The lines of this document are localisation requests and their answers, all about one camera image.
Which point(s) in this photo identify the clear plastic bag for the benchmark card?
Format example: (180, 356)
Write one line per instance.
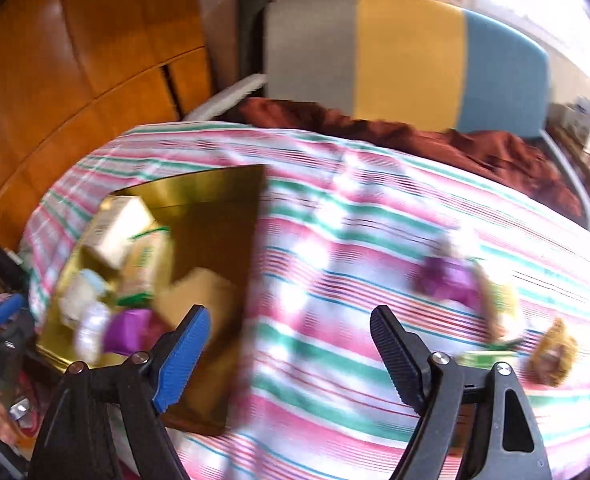
(82, 292)

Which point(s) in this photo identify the purple snack packet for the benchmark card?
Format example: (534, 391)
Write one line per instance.
(447, 280)
(132, 332)

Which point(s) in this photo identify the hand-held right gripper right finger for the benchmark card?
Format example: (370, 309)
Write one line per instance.
(397, 350)

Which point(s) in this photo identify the white cardboard box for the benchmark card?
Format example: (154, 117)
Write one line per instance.
(117, 232)

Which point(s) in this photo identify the white packs on shelf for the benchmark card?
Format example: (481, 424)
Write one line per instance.
(582, 120)

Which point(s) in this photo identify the brown satin cloth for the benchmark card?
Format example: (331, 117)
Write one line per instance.
(425, 145)

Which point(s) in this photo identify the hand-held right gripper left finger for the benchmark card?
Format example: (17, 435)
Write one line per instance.
(182, 355)

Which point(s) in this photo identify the gold metal tin box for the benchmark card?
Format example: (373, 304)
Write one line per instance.
(215, 220)

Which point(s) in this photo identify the striped pink green bed sheet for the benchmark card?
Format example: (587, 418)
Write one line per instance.
(350, 260)

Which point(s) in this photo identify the grey bed frame rail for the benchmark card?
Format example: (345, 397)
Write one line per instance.
(572, 180)

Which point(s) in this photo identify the wooden wardrobe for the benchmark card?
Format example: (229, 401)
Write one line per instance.
(75, 85)

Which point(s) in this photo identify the white foam piece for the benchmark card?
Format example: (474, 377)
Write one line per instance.
(230, 92)

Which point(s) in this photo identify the green-edged biscuit packet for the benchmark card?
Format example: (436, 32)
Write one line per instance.
(145, 265)
(502, 310)

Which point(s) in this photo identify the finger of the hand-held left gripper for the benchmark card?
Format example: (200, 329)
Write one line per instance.
(7, 310)

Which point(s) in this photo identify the black pole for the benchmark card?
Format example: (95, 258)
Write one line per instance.
(0, 255)

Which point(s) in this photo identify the black rolled mat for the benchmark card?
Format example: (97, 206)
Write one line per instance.
(252, 35)

